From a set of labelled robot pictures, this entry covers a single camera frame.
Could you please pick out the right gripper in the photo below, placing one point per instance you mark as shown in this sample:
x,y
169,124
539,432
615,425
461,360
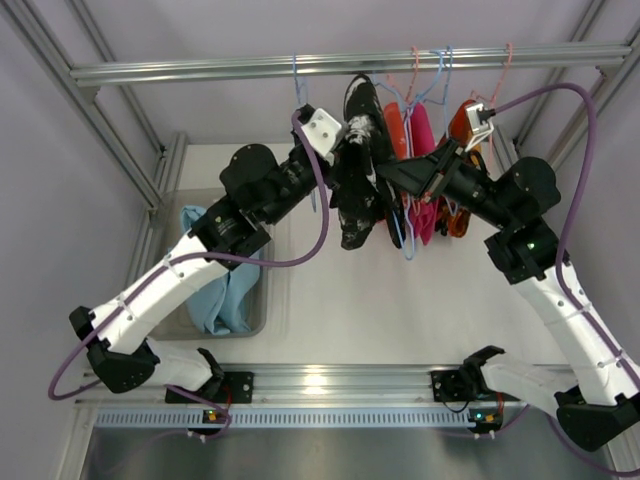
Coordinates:
x,y
439,170

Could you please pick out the black white patterned garment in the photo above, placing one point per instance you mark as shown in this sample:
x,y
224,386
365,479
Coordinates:
x,y
362,197

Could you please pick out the light blue wire hanger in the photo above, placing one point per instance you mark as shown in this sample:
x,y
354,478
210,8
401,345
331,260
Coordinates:
x,y
301,92

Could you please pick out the light blue trousers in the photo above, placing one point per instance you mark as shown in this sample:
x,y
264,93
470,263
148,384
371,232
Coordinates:
x,y
220,307

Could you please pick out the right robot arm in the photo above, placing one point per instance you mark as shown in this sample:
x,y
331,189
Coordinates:
x,y
599,398

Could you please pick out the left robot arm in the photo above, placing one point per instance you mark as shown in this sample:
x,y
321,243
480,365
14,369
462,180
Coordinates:
x,y
229,236

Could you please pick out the pink hanger middle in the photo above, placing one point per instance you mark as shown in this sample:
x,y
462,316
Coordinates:
x,y
407,102

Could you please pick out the pink hanger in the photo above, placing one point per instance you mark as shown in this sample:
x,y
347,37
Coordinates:
x,y
407,102
491,101

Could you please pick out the pink hanger rightmost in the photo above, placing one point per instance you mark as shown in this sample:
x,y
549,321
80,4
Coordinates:
x,y
491,101

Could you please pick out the magenta garment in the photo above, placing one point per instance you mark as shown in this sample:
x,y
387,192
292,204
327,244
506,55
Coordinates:
x,y
423,215

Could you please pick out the orange yellow patterned garment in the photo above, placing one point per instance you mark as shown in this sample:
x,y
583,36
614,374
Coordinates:
x,y
452,220

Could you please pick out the orange red patterned garment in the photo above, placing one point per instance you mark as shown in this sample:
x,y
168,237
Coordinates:
x,y
395,123

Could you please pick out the clear plastic bin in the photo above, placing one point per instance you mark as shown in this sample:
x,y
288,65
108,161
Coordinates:
x,y
181,209

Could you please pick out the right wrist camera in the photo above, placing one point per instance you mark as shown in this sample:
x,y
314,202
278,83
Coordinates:
x,y
480,124

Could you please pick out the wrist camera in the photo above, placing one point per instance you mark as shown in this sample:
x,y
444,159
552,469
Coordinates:
x,y
324,133
480,124

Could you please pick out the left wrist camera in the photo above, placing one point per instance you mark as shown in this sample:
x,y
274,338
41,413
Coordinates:
x,y
324,133

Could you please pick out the aluminium hanging rail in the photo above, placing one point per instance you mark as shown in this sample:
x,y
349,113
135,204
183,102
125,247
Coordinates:
x,y
479,58

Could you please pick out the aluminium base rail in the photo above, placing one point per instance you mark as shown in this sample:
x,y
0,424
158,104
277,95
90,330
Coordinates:
x,y
300,385

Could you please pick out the left aluminium frame post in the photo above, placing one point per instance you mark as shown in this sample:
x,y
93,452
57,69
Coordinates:
x,y
36,35

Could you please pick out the slotted cable duct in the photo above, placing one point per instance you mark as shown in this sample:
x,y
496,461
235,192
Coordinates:
x,y
191,417

